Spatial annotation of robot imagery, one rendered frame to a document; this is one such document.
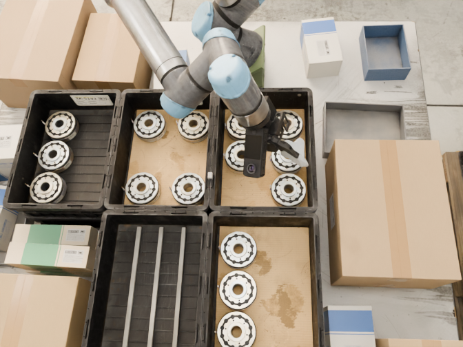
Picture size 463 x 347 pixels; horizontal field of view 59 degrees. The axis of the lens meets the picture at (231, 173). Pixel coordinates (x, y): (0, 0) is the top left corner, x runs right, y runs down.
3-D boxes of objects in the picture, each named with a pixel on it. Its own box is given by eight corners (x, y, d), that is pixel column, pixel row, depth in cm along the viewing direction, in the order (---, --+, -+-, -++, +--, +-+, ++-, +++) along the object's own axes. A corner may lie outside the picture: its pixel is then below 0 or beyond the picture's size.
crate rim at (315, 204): (216, 92, 130) (215, 87, 128) (311, 91, 128) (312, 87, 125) (209, 213, 115) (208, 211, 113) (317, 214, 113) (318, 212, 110)
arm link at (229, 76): (235, 42, 78) (247, 70, 74) (256, 78, 87) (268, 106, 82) (200, 62, 80) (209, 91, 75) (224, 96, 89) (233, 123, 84)
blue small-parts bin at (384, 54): (358, 38, 159) (362, 25, 153) (397, 36, 158) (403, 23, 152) (364, 80, 152) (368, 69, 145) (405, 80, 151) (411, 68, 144)
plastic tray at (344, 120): (322, 158, 141) (324, 152, 136) (322, 108, 148) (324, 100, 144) (402, 163, 138) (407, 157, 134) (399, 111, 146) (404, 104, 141)
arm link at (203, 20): (212, 40, 146) (182, 19, 138) (238, 12, 140) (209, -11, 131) (218, 60, 139) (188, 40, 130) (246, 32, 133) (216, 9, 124)
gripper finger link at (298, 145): (320, 146, 99) (290, 128, 96) (313, 168, 97) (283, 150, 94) (312, 149, 102) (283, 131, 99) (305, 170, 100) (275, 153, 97)
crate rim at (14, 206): (34, 93, 134) (31, 89, 132) (124, 93, 132) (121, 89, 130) (5, 210, 119) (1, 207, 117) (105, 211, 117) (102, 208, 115)
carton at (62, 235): (21, 247, 130) (11, 243, 124) (26, 228, 132) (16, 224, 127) (95, 249, 128) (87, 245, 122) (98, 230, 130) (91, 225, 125)
